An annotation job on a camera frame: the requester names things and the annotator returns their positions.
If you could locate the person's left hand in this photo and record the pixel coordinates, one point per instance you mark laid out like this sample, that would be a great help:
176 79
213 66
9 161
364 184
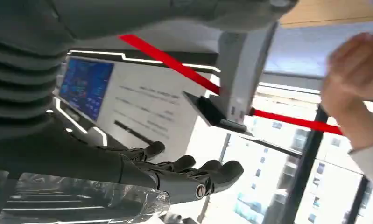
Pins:
353 71

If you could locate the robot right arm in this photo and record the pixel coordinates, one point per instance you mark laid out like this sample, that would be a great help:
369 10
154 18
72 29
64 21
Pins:
19 86

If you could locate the pale wooden desk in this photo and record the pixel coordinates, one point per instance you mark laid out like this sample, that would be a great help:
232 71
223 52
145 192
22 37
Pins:
328 12

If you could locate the person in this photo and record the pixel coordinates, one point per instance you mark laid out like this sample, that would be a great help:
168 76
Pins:
368 167

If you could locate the grey kiosk stand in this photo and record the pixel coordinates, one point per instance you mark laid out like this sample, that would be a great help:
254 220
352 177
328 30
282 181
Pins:
242 71

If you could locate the red floor stripe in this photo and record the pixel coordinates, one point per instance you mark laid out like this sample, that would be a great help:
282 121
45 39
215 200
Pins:
161 57

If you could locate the blue display screen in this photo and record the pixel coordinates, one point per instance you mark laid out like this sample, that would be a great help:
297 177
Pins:
85 88

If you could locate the clear crinkled plastic film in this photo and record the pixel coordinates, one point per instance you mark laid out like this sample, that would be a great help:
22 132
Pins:
81 201

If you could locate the black window post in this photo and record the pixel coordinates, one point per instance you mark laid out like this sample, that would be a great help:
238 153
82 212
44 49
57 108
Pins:
358 201
303 167

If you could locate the exhibition display wall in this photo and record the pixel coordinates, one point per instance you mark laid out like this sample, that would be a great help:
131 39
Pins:
149 102

